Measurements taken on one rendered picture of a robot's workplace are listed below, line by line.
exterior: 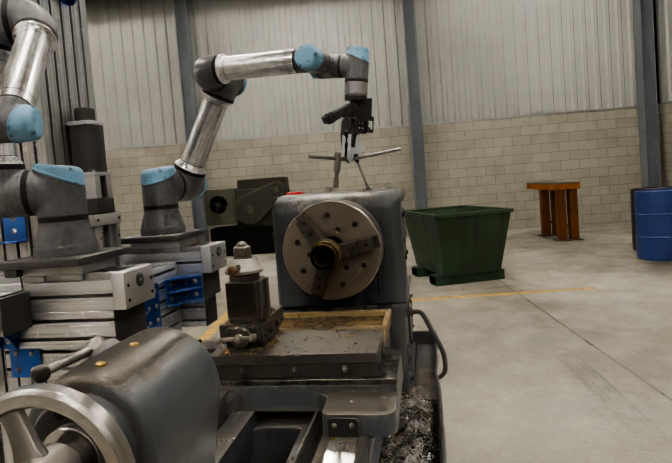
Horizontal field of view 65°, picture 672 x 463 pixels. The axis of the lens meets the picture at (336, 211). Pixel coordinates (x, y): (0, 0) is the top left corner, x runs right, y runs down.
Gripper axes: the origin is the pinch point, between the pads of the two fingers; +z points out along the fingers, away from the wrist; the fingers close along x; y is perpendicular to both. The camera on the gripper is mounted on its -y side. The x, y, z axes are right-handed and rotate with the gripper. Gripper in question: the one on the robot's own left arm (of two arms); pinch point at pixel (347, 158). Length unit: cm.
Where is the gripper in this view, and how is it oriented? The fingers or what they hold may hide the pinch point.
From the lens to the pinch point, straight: 171.3
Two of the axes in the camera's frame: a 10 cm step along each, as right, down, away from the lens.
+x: -4.3, -0.8, 9.0
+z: -0.4, 10.0, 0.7
